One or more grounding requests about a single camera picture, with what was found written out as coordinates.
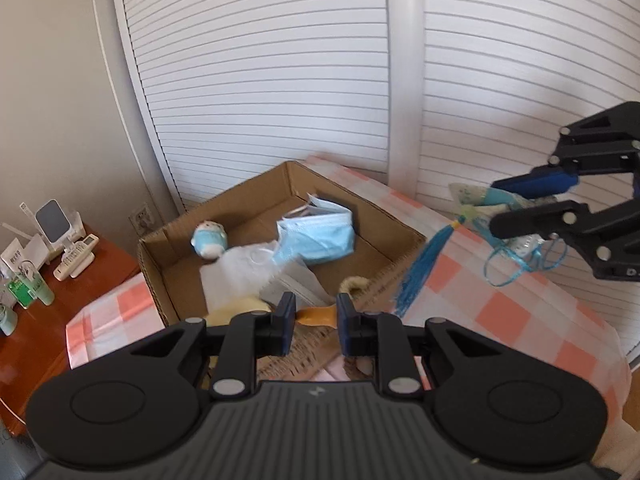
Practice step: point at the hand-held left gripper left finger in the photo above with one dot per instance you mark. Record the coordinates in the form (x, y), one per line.
(289, 322)

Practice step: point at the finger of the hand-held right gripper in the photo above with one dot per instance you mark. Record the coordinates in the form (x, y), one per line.
(540, 180)
(530, 222)

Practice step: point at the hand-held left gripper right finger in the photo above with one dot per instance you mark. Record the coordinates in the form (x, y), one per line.
(342, 322)

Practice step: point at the orange foam earplugs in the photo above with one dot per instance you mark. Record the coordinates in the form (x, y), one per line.
(315, 317)

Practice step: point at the brown hair scrunchie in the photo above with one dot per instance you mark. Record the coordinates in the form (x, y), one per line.
(352, 285)

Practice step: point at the grey woven cloth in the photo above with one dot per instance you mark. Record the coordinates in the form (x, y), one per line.
(300, 282)

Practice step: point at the yellow lens cloth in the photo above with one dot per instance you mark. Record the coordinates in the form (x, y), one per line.
(240, 307)

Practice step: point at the blue face mask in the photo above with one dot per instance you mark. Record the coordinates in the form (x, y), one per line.
(315, 237)

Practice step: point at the blue patterned tassel sachet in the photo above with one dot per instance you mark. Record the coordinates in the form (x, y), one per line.
(425, 265)

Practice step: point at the brown cardboard box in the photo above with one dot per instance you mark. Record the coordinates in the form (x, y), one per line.
(370, 220)

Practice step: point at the blue and white toy figure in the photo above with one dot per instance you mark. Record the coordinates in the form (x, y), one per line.
(209, 240)

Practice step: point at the white tissue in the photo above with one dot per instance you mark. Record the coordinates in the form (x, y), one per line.
(235, 270)

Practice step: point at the white louvred door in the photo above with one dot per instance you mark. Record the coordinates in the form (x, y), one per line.
(525, 60)
(260, 70)

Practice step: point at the white remote control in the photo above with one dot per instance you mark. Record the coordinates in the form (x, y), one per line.
(75, 257)

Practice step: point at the wooden side table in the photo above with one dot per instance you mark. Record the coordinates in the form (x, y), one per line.
(60, 310)

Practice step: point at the green bottle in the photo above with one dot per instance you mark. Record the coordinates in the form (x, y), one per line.
(37, 287)

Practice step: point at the white phone stand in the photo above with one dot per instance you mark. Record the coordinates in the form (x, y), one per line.
(52, 222)

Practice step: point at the white tube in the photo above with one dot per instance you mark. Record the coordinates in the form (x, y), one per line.
(14, 260)

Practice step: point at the wall socket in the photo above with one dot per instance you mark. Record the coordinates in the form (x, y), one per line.
(141, 217)

